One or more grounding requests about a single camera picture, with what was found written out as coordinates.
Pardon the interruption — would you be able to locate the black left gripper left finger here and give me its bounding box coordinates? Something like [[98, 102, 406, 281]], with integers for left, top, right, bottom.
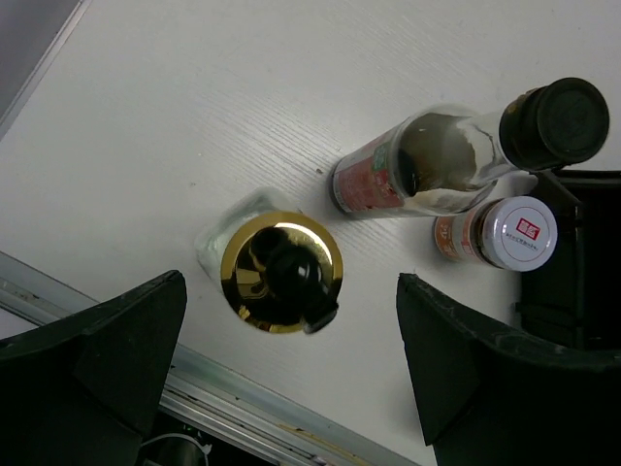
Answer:
[[1, 271, 187, 465]]

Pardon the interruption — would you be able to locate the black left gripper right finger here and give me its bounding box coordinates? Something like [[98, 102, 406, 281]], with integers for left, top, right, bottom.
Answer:
[[396, 274, 620, 465]]

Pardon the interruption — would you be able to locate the small jar white lid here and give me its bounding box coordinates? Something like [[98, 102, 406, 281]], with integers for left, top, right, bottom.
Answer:
[[433, 195, 559, 271]]

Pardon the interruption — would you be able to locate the clear bottle gold pourer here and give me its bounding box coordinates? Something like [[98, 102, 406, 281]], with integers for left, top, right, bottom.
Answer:
[[194, 187, 343, 334]]

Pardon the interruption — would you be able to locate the tall bottle black cap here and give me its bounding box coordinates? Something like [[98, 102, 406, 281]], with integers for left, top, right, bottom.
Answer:
[[329, 78, 610, 218]]

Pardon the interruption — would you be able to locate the black four-compartment tray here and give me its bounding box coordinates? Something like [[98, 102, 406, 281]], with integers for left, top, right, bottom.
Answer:
[[515, 170, 620, 350]]

